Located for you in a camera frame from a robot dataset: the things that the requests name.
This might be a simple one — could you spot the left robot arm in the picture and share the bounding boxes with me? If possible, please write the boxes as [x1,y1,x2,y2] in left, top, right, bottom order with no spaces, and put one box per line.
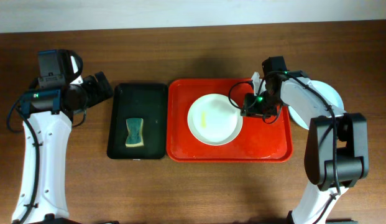
[11,49,114,223]

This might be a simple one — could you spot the black plastic tray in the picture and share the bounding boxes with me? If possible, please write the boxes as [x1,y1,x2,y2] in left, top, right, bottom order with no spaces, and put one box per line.
[107,83,168,159]

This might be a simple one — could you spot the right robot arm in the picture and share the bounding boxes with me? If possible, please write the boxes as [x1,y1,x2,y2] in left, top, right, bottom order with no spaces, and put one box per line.
[241,56,369,223]

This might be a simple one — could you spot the white cream plate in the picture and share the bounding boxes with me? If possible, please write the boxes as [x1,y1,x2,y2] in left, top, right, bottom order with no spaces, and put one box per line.
[187,93,243,146]

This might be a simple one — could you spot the light blue plate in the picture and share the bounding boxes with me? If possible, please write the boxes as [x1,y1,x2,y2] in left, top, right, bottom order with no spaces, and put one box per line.
[288,80,344,130]

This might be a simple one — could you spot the green yellow sponge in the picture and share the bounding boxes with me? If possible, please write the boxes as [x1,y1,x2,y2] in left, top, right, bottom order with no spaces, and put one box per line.
[125,118,144,147]

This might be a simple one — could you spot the red plastic tray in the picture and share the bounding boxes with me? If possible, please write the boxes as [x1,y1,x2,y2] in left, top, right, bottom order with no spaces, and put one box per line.
[166,78,293,162]

